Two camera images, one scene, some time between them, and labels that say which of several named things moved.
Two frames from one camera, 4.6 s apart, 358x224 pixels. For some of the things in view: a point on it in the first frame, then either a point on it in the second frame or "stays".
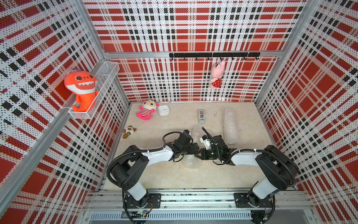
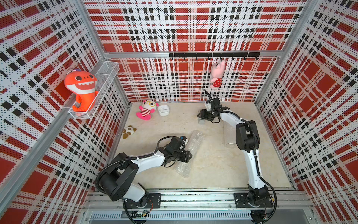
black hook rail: (215, 54) stays
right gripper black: (203, 152) → (203, 114)
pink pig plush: (217, 73) stays
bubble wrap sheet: (230, 126) stays
